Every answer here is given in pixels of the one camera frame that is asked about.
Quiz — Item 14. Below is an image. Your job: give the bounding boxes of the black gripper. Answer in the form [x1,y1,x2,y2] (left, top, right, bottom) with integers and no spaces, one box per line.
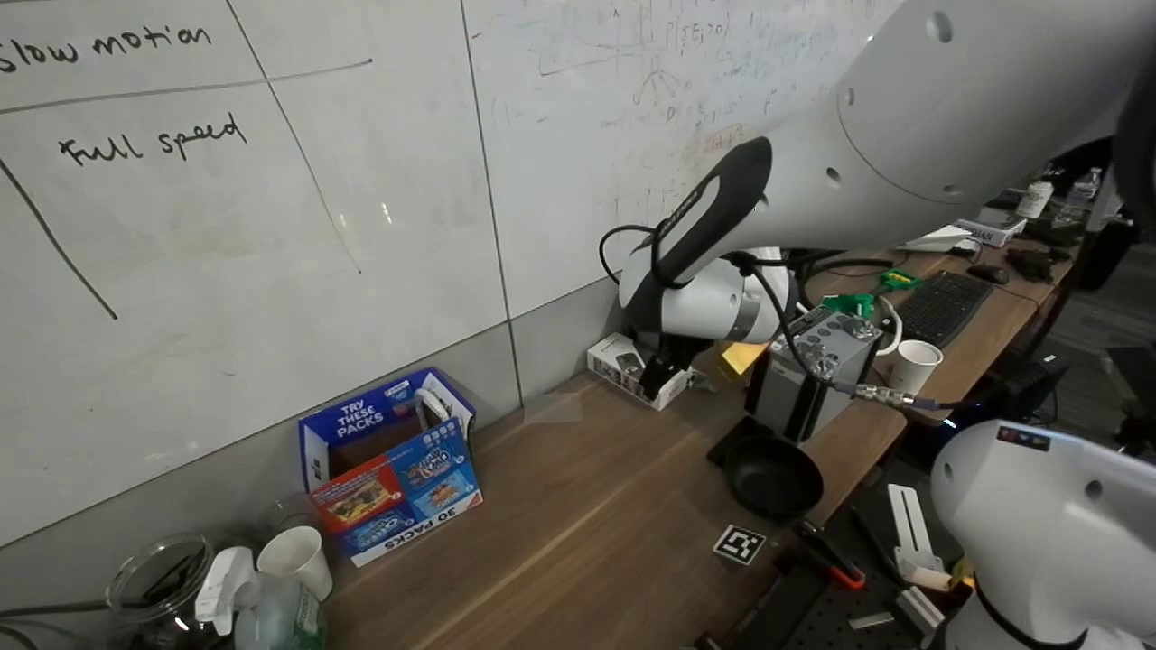
[636,333,721,403]

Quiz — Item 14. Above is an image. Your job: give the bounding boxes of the blue cardboard snack box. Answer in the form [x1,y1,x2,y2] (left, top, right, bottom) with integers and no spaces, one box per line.
[295,363,488,570]

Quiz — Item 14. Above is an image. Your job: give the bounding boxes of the white phone box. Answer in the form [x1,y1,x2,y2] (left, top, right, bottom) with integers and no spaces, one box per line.
[586,333,699,415]

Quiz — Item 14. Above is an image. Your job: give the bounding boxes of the black round bowl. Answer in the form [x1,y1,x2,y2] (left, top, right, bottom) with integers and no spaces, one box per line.
[705,415,830,524]

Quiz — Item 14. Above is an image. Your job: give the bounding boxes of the plain grey battery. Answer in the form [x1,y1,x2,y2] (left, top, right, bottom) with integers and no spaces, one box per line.
[747,300,884,446]

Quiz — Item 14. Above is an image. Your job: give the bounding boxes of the black white fiducial tag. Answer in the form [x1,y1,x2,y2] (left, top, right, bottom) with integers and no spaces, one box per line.
[713,518,774,570]

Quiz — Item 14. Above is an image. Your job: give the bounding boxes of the green plastic parts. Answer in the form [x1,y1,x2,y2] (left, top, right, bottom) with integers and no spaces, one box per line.
[825,263,920,321]

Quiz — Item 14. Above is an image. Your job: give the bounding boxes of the white mug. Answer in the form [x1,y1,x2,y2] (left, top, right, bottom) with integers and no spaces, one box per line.
[884,334,948,400]

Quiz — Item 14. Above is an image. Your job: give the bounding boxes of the black keyboard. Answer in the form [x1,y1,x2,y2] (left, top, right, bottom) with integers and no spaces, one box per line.
[901,271,1002,350]

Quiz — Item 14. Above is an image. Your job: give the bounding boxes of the white desk papers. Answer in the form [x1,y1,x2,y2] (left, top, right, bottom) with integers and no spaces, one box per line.
[902,205,1030,256]

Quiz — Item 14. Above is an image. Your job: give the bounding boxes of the white paper cup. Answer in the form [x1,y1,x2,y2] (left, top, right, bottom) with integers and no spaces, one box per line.
[256,524,335,601]

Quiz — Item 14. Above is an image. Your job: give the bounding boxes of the spray bottle green liquid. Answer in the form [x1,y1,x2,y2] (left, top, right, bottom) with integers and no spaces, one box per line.
[192,545,333,650]

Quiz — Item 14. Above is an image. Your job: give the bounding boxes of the small plastic bottle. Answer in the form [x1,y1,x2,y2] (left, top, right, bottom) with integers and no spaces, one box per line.
[1070,163,1105,223]

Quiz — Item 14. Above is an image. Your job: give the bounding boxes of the large clear glass jar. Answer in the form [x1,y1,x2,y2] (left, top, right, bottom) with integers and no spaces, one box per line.
[104,534,217,641]

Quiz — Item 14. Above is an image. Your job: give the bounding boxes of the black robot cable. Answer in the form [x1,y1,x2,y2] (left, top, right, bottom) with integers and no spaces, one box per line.
[596,221,963,426]

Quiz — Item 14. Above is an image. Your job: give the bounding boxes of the black clamp orange handle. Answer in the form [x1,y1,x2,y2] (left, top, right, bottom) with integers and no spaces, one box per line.
[787,518,872,594]

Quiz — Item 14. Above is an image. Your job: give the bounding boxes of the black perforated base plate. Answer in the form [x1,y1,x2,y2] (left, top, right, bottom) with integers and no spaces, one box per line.
[699,564,943,650]

